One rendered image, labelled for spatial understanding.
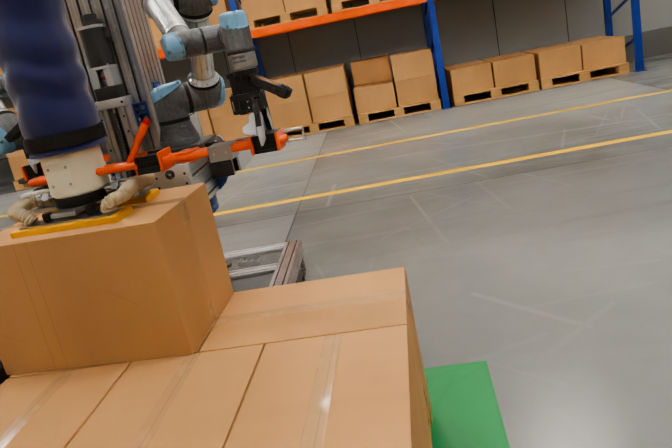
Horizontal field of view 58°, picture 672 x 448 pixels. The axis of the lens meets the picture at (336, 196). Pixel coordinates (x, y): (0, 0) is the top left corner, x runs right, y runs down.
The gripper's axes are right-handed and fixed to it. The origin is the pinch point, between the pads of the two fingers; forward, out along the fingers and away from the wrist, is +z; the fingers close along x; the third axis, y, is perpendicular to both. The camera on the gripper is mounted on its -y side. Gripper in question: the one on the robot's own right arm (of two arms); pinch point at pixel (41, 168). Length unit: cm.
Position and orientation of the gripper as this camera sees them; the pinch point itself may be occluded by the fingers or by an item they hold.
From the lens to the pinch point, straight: 234.6
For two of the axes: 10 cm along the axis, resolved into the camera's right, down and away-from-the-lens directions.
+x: 1.4, -2.8, 9.5
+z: 2.0, 9.5, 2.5
